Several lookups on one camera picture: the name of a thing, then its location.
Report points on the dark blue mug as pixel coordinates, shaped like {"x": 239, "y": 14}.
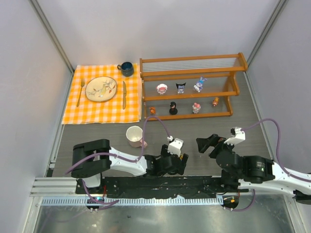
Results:
{"x": 126, "y": 68}

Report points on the pink mug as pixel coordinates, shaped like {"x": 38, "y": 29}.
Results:
{"x": 134, "y": 137}

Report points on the orange wooden shelf rack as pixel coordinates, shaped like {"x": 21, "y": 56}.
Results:
{"x": 220, "y": 71}

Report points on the pink My Melody figurine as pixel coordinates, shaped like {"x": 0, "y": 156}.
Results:
{"x": 196, "y": 108}

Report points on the black purple Kuromi figurine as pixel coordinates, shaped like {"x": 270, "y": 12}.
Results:
{"x": 180, "y": 87}

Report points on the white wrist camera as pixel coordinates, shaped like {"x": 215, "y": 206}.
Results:
{"x": 237, "y": 136}
{"x": 175, "y": 145}

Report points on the gold knife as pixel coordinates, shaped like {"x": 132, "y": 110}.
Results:
{"x": 124, "y": 95}

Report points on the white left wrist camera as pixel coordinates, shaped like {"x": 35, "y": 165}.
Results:
{"x": 175, "y": 145}

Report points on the black haired girl figurine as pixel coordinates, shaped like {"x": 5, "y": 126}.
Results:
{"x": 173, "y": 110}

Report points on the orange tiger figurine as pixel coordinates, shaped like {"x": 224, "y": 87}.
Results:
{"x": 152, "y": 110}

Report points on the purple bunny figurine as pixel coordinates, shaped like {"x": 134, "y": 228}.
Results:
{"x": 199, "y": 84}

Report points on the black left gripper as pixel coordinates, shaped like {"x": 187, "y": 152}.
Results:
{"x": 181, "y": 164}

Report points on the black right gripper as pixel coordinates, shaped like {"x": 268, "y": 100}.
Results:
{"x": 214, "y": 146}

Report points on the orange checkered cloth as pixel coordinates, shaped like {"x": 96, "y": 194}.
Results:
{"x": 104, "y": 112}

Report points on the decorated ceramic plate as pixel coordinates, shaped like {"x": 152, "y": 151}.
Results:
{"x": 101, "y": 89}

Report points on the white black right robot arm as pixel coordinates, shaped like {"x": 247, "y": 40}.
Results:
{"x": 252, "y": 172}

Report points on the pink white round figurine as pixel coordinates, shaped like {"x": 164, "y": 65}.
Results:
{"x": 161, "y": 88}

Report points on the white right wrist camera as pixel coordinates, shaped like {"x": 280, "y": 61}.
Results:
{"x": 237, "y": 136}

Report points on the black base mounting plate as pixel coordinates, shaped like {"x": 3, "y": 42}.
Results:
{"x": 189, "y": 187}

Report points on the gold fork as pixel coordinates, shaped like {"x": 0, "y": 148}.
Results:
{"x": 82, "y": 84}

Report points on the Winnie the Pooh figurine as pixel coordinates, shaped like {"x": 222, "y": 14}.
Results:
{"x": 215, "y": 101}

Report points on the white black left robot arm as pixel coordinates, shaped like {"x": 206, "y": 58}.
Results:
{"x": 91, "y": 159}

